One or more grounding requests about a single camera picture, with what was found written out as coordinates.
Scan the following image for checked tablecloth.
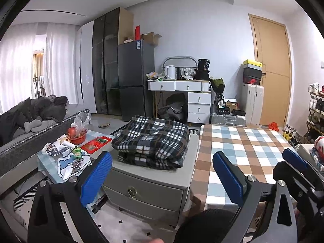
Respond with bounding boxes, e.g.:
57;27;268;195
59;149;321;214
189;124;299;233

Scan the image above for plaid fleece jacket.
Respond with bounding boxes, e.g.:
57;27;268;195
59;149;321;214
111;115;191;171

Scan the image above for pile of snack packets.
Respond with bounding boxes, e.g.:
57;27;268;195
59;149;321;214
46;137;74;157

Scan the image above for clear plastic bag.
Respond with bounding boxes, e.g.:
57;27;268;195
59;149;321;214
73;111;92;135

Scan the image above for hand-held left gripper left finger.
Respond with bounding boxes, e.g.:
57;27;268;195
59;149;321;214
27;151;113;243

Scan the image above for blue plaid cloth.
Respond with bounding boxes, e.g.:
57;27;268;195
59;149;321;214
310;147;324;171

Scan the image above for green bag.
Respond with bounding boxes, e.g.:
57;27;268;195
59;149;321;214
210;78;226;94

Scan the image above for white cat-shaped paper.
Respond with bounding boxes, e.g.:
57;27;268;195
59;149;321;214
58;154;91;179

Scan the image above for grey oval mirror frame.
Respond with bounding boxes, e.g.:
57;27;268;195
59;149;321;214
162;56;198;72

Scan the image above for red flat box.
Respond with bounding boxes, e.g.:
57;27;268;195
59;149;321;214
81;136;113;154

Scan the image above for silver hard case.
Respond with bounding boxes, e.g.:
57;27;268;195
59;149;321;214
211;113;246;127

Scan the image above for black shoe box red mark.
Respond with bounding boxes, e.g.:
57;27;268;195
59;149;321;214
243;76;263;84

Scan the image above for white desk with drawers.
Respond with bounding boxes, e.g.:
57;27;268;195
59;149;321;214
147;79;213;124

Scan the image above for clothes drying rack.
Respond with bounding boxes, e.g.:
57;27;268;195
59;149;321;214
32;76;46;99

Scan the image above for grey refrigerator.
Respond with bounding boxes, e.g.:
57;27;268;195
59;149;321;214
117;40;155;122

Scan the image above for grey sofa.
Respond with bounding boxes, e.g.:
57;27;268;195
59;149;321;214
0;104;92;180

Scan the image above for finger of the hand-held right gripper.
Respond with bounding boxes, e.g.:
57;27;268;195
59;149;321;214
273;160;317;198
289;147;324;183

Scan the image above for dark duffel bag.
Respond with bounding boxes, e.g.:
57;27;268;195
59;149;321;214
157;93;188;122

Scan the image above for wooden door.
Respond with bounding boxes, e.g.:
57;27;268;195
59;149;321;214
248;14;293;127

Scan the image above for white wardrobe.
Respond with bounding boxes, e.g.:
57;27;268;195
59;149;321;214
75;20;95;107

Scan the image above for white electric kettle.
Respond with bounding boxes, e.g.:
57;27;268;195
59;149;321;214
166;65;177;80

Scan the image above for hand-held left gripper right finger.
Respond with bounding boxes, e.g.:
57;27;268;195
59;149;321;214
212;151;298;243

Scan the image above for red bowl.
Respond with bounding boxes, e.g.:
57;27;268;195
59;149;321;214
68;128;86;145

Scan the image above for shoe rack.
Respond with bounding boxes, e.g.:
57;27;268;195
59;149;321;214
306;82;324;145

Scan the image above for dark glass wardrobe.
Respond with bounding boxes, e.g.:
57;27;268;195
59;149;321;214
92;7;120;114

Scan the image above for yellow shoe box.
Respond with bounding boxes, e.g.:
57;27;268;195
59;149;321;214
242;60;263;69

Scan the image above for white curtains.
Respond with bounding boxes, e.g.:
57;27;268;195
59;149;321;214
0;21;81;107

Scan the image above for black paper bag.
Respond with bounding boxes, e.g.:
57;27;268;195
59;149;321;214
195;59;212;81

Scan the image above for open cardboard box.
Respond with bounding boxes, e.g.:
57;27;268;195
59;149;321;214
140;32;162;46

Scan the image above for coffee table with blue cloth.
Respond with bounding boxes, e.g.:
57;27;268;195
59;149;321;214
37;129;115;186

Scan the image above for cream suitcase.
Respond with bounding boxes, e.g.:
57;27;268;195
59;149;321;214
240;83;265;126

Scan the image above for yellow toy figures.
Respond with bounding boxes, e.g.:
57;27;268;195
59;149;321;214
282;124;298;146

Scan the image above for cardboard boxes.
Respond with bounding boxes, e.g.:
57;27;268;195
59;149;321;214
118;7;134;45

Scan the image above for grey drawer cabinet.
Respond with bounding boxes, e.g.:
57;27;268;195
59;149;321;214
90;132;200;229

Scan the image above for black white striped rug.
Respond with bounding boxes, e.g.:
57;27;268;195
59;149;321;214
13;180;59;212

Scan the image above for dark blanket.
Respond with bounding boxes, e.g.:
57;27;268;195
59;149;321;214
0;95;69;145

